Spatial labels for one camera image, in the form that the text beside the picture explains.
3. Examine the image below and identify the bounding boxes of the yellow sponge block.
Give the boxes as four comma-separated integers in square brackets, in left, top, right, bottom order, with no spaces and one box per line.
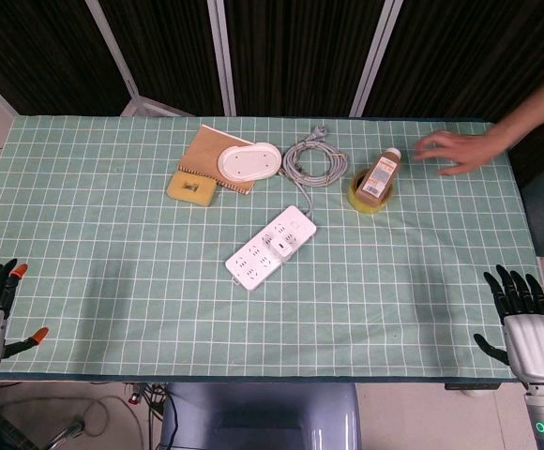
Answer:
[166,169,218,206]

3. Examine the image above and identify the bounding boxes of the grey cable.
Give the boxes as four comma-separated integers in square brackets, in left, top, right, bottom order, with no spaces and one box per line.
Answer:
[278,122,351,218]

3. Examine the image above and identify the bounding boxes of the loose floor cables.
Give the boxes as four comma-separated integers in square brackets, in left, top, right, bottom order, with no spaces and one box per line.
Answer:
[0,382,170,450]

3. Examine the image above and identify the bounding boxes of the person's bare forearm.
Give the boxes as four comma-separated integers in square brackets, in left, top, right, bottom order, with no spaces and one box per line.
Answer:
[487,63,544,154]

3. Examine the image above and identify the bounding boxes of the person's bare hand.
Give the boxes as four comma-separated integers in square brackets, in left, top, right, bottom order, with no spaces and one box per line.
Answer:
[414,130,506,177]

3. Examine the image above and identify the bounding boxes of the dark folding screen white frames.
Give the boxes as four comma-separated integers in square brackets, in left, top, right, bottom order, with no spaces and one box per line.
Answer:
[0,0,544,118]

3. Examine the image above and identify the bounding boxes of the black table control panel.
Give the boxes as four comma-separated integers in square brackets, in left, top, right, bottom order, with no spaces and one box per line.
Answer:
[444,382,499,392]

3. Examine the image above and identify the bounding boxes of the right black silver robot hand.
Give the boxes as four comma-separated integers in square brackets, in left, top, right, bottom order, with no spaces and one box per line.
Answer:
[473,264,544,384]

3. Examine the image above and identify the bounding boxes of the yellow tape roll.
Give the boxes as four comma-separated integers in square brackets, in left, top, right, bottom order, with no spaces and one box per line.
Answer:
[348,168,398,215]

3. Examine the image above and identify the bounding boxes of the green checked tablecloth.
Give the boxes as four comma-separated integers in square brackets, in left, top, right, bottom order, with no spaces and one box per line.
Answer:
[0,114,543,382]

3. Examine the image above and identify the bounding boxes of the brown spiral notebook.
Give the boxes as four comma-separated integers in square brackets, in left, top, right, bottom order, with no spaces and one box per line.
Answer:
[176,124,257,196]

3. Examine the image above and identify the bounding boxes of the white power strip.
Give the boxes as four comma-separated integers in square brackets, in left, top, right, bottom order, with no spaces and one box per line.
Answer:
[225,204,318,292]

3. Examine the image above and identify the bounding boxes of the white oval tray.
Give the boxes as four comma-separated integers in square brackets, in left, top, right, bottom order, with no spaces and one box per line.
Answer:
[218,142,282,183]

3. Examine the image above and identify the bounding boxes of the brown liquid bottle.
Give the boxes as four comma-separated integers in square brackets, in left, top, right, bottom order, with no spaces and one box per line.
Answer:
[355,147,402,206]

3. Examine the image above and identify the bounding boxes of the white plug adapter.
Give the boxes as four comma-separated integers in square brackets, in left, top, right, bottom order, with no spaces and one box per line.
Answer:
[271,237,294,262]

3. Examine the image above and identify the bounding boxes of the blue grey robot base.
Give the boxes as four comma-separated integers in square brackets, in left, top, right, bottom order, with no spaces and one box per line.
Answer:
[159,382,362,450]

